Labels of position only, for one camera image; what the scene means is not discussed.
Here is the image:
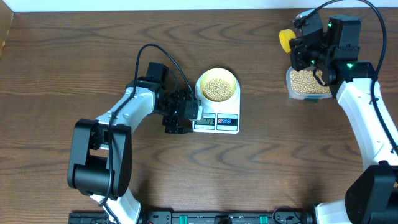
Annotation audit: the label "yellow measuring scoop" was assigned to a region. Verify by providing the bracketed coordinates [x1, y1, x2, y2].
[279, 29, 296, 53]

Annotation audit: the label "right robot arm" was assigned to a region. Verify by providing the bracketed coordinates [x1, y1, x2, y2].
[279, 14, 397, 223]

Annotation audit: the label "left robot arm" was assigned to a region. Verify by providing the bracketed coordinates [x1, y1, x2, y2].
[67, 62, 203, 223]

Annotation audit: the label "soybeans in bowl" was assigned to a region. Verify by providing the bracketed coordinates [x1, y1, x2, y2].
[203, 78, 233, 102]

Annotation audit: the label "pale yellow bowl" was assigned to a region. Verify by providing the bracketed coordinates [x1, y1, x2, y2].
[197, 68, 238, 102]

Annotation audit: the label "white digital kitchen scale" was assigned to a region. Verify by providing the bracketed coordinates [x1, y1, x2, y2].
[192, 81, 241, 134]

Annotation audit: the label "soybeans pile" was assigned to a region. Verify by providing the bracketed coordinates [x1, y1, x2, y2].
[290, 70, 330, 94]

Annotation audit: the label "clear plastic container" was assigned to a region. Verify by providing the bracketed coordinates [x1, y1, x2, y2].
[286, 67, 332, 100]

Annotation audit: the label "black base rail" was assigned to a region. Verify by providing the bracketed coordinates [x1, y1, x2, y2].
[68, 210, 315, 224]

